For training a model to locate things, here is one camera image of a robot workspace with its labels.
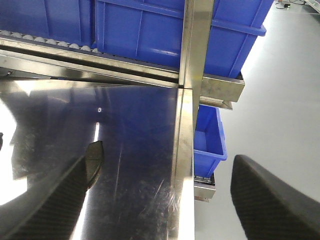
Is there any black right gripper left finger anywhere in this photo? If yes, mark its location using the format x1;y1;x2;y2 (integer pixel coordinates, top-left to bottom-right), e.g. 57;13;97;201
0;157;87;240

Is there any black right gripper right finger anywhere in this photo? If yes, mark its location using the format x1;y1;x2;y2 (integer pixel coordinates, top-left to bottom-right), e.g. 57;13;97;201
230;154;320;240

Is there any lower blue plastic bin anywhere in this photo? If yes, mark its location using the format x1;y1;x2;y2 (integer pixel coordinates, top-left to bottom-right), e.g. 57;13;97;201
193;104;228;178

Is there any blue plastic bin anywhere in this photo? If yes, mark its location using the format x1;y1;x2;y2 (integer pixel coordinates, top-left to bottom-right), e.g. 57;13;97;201
95;0;185;68
204;0;273;78
193;104;228;178

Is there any white roller track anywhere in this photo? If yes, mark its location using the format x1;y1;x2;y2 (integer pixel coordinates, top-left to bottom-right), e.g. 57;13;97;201
0;30;101;54

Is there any right blue plastic bin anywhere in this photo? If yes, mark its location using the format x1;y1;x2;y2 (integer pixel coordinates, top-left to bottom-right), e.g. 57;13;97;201
204;0;273;78

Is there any blue bin with red bags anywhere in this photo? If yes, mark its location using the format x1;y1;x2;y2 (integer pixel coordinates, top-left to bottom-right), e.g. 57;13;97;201
0;0;95;46

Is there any middle blue plastic bin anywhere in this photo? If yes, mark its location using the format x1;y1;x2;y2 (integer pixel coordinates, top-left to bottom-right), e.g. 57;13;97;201
95;0;185;68

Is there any stainless steel rack frame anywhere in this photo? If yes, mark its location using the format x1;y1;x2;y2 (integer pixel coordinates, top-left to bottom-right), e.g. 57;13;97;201
0;0;245;109

